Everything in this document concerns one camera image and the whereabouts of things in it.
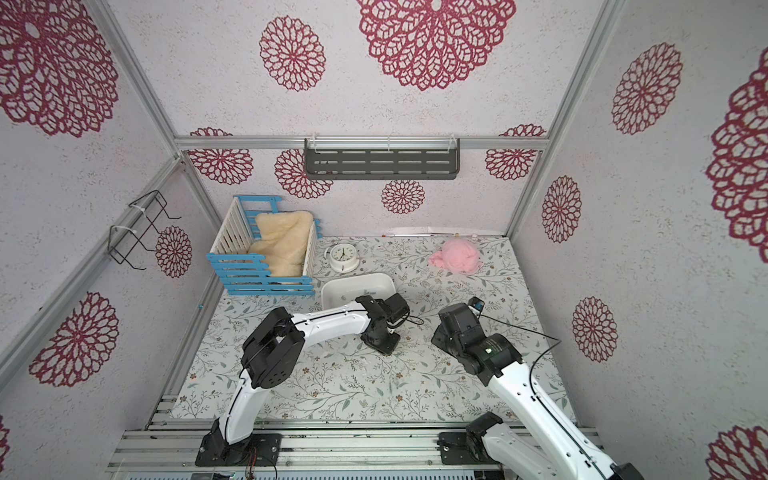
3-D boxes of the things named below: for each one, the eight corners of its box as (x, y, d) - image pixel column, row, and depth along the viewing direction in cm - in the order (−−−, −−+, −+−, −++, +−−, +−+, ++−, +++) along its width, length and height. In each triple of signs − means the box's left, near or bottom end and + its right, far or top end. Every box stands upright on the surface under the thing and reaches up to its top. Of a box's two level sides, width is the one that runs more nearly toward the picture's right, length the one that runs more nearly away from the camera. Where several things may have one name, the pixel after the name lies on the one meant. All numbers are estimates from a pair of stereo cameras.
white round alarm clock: (337, 278, 111) (336, 269, 107) (324, 257, 117) (322, 249, 113) (362, 266, 114) (362, 258, 110) (349, 247, 121) (347, 238, 117)
